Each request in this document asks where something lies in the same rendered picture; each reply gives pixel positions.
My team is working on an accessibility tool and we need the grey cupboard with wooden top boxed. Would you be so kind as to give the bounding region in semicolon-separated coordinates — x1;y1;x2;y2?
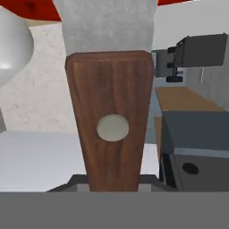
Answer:
153;86;229;159

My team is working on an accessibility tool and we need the grey appliance with dark oval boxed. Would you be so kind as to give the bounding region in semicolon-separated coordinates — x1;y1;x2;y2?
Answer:
158;151;229;192

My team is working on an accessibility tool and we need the red round thing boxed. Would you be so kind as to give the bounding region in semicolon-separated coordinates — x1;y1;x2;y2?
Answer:
0;0;192;22

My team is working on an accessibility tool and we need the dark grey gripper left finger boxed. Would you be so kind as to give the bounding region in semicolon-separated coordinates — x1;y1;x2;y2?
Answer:
46;174;90;193

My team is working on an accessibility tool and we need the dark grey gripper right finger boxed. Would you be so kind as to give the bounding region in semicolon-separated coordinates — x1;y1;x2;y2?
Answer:
137;174;177;193

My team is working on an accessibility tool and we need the dark grey box appliance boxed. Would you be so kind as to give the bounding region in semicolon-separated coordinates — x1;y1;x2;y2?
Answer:
165;32;229;83

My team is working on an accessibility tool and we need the wooden handled metal spatula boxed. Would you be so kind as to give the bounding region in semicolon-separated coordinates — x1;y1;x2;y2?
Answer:
52;0;158;192

